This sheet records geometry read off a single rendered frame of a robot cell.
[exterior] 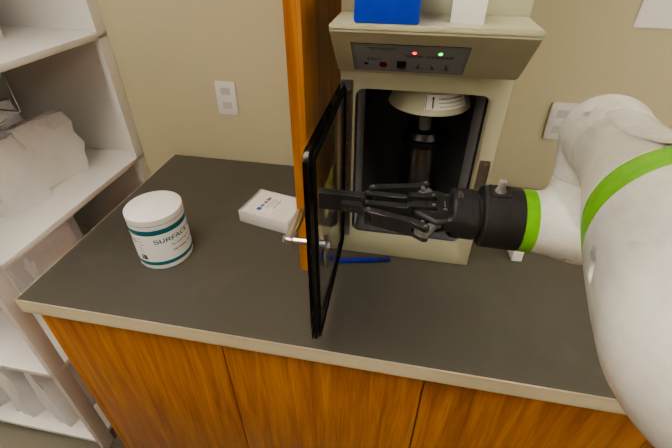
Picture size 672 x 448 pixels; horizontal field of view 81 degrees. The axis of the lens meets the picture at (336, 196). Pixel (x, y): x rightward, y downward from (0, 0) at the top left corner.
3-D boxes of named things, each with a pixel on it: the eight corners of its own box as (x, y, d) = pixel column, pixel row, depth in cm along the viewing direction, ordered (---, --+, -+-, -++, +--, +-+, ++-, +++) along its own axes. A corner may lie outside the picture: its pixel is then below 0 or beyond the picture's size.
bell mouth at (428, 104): (391, 85, 96) (393, 62, 93) (467, 90, 93) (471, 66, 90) (385, 113, 81) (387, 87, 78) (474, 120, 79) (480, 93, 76)
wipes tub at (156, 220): (158, 233, 109) (143, 187, 100) (202, 238, 107) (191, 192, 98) (129, 266, 98) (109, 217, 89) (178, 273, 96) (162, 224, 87)
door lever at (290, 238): (324, 219, 73) (324, 207, 72) (312, 253, 66) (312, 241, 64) (296, 216, 74) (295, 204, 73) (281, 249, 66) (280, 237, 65)
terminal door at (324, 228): (343, 239, 99) (345, 80, 76) (316, 344, 74) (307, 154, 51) (340, 238, 99) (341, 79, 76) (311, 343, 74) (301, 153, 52)
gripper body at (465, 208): (478, 178, 60) (416, 172, 62) (484, 211, 53) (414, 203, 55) (468, 218, 65) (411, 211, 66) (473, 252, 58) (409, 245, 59)
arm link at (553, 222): (628, 285, 53) (594, 246, 63) (660, 198, 48) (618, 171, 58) (517, 271, 55) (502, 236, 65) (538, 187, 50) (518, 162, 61)
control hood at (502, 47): (339, 66, 77) (339, 10, 71) (516, 76, 72) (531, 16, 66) (327, 86, 67) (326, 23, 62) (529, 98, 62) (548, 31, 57)
